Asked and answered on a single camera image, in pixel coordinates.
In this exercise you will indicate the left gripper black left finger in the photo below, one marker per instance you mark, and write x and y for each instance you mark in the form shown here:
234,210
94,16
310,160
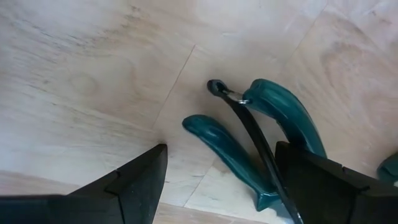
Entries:
124,193

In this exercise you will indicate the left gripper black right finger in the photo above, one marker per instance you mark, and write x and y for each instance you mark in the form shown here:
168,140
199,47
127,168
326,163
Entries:
326,193

